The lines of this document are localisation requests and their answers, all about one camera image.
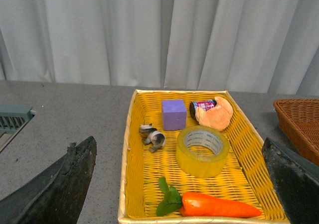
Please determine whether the yellow woven basket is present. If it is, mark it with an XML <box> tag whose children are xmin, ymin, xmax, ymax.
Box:
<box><xmin>118</xmin><ymin>90</ymin><xmax>288</xmax><ymax>224</ymax></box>

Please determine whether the toy croissant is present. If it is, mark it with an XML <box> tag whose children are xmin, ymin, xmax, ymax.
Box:
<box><xmin>195</xmin><ymin>96</ymin><xmax>233</xmax><ymax>131</ymax></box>

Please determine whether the yellowish packing tape roll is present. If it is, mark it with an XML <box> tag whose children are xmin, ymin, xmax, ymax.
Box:
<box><xmin>175</xmin><ymin>125</ymin><xmax>230</xmax><ymax>178</ymax></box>

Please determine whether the orange toy carrot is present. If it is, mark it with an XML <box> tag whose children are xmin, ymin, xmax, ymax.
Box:
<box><xmin>156</xmin><ymin>177</ymin><xmax>262</xmax><ymax>218</ymax></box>

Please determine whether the small purple can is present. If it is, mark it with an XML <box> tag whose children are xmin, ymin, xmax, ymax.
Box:
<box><xmin>189</xmin><ymin>100</ymin><xmax>217</xmax><ymax>118</ymax></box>

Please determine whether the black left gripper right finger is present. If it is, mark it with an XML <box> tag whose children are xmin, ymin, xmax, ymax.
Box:
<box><xmin>262</xmin><ymin>137</ymin><xmax>319</xmax><ymax>224</ymax></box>

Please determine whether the grey toy animal figure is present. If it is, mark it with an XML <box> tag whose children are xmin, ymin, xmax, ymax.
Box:
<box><xmin>139</xmin><ymin>124</ymin><xmax>166</xmax><ymax>153</ymax></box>

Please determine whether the brown wicker basket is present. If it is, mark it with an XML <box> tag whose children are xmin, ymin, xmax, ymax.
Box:
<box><xmin>273</xmin><ymin>99</ymin><xmax>319</xmax><ymax>165</ymax></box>

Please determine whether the grey curtain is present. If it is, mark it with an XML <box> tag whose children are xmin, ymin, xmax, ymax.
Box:
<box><xmin>0</xmin><ymin>0</ymin><xmax>319</xmax><ymax>96</ymax></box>

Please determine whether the purple foam cube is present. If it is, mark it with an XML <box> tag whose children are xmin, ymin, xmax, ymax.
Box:
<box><xmin>161</xmin><ymin>99</ymin><xmax>187</xmax><ymax>131</ymax></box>

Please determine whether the grey-green plastic crate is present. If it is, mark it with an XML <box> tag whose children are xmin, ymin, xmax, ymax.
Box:
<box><xmin>0</xmin><ymin>104</ymin><xmax>34</xmax><ymax>151</ymax></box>

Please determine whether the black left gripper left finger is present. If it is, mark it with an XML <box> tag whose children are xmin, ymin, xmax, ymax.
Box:
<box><xmin>0</xmin><ymin>136</ymin><xmax>97</xmax><ymax>224</ymax></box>

